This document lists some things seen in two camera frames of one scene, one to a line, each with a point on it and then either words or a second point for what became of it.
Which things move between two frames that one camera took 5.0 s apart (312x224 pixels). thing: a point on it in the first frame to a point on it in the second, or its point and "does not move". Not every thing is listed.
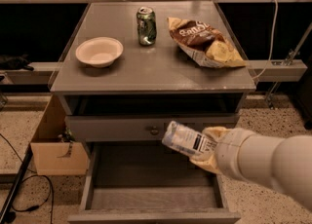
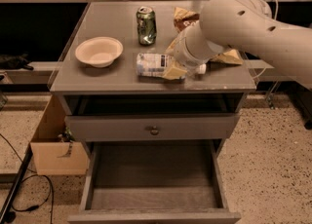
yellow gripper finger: (206, 161) to (175, 72)
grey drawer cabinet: (128, 70) does not move
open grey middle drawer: (148, 183) does not move
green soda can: (146, 25) does not move
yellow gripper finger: (215, 132) to (172, 48)
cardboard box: (56, 150) does not move
